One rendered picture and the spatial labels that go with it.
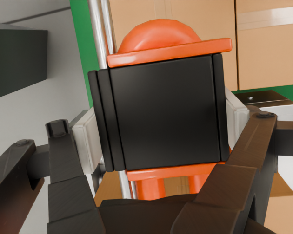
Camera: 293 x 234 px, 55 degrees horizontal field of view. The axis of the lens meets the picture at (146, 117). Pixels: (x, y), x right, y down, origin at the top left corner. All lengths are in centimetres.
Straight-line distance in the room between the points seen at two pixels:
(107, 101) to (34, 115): 148
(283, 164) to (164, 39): 84
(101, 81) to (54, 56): 137
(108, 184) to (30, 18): 109
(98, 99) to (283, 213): 50
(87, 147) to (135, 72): 5
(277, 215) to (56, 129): 52
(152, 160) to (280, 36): 79
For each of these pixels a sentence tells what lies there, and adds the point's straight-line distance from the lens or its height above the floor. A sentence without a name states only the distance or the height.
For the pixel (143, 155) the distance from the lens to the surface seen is 18.
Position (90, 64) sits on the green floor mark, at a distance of 148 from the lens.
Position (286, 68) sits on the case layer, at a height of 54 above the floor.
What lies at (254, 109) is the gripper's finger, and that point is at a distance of 18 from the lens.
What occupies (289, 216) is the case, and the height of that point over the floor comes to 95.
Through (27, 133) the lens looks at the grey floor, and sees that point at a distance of 170.
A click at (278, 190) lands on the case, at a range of 61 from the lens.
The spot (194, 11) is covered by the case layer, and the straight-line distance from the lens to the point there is 88.
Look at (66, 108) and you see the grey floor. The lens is 157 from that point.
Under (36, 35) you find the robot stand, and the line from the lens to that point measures 143.
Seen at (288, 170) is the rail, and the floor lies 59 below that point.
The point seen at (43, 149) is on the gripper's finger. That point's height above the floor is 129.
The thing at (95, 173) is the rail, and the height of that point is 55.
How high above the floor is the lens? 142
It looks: 73 degrees down
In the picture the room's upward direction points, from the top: 166 degrees counter-clockwise
